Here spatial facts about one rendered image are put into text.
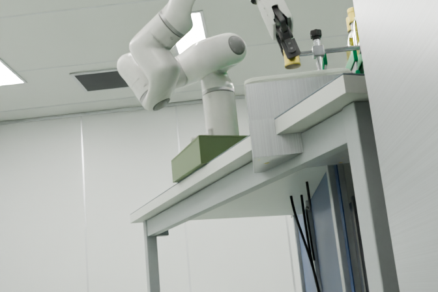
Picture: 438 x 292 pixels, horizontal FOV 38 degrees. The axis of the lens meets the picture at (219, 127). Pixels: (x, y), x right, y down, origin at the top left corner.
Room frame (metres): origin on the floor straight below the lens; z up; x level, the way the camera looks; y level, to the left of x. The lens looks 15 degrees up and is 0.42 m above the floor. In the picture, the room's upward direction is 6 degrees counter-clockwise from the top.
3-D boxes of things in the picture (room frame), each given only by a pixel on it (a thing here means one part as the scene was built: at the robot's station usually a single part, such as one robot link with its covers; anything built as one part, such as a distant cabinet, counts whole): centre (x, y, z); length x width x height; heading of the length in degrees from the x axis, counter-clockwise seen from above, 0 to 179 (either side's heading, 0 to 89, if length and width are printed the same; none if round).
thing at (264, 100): (1.31, -0.20, 0.79); 0.27 x 0.17 x 0.08; 88
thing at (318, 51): (1.42, -0.28, 0.95); 0.17 x 0.03 x 0.12; 88
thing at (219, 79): (1.76, -0.01, 1.06); 0.13 x 0.10 x 0.16; 34
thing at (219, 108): (1.76, 0.01, 0.90); 0.16 x 0.13 x 0.15; 107
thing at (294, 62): (1.32, -0.17, 0.91); 0.04 x 0.04 x 0.04
